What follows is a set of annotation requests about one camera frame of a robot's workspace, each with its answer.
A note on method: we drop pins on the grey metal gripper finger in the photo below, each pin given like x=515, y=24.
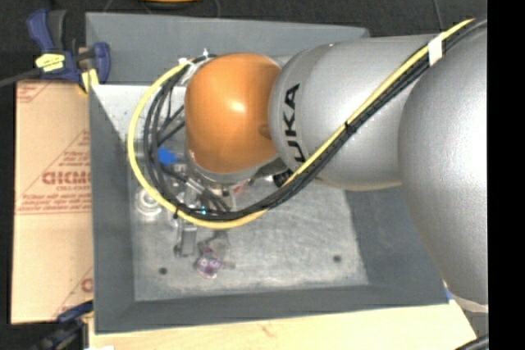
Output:
x=220, y=244
x=187, y=239

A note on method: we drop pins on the purple and clear small object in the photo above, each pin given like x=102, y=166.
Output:
x=208, y=264

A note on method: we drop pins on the clear glass thing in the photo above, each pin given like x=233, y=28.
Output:
x=148, y=203

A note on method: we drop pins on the small blue block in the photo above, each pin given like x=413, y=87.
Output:
x=165, y=155

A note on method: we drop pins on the grey metal bin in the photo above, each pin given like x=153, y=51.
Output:
x=287, y=250

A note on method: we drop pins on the brown cardboard board red print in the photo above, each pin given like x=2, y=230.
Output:
x=49, y=250

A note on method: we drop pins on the black cylinder on white bracket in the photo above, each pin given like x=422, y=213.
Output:
x=283, y=178

